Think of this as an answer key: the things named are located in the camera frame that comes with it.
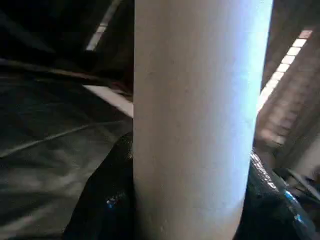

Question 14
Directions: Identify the black work surface mat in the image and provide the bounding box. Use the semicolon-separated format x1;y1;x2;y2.
0;57;136;240

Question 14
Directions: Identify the white flat board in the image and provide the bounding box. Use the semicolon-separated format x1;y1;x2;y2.
81;84;135;118

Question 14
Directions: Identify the white plastic table leg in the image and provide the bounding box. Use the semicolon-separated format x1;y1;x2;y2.
132;0;275;240

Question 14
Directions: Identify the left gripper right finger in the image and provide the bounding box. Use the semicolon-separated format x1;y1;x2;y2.
236;148;317;240

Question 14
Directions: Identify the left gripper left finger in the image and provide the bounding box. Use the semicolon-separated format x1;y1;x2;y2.
62;132;141;240

